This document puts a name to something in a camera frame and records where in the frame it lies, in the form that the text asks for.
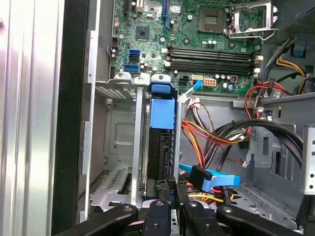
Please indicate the blue expansion slot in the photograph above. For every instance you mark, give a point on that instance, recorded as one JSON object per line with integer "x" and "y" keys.
{"x": 165, "y": 12}

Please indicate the black RAM slot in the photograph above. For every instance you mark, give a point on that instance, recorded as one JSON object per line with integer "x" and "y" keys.
{"x": 209, "y": 56}
{"x": 209, "y": 70}
{"x": 209, "y": 50}
{"x": 209, "y": 63}

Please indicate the grey perforated drive cage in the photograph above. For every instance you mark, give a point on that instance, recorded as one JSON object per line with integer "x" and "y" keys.
{"x": 308, "y": 159}

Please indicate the grey metal disk bay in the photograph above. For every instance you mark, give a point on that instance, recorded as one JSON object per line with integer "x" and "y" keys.
{"x": 137, "y": 123}

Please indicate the green motherboard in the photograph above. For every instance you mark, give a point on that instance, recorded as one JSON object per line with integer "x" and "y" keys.
{"x": 152, "y": 49}

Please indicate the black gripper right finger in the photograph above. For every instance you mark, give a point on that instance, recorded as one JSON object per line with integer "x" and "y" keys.
{"x": 194, "y": 221}

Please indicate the black expansion slot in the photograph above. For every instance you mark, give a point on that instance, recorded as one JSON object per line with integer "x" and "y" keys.
{"x": 127, "y": 9}

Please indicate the hard disk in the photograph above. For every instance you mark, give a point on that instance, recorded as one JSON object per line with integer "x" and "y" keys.
{"x": 162, "y": 113}

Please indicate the metal socket cover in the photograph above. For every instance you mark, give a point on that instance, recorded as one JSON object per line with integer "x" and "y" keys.
{"x": 236, "y": 19}

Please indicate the CPU socket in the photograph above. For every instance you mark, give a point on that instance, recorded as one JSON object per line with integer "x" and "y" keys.
{"x": 211, "y": 19}

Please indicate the black PC case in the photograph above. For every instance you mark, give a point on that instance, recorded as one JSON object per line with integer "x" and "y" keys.
{"x": 71, "y": 98}

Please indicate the grey power supply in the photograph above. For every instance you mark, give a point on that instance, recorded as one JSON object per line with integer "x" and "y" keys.
{"x": 295, "y": 14}

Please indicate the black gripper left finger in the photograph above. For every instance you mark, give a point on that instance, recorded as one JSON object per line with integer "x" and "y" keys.
{"x": 157, "y": 221}

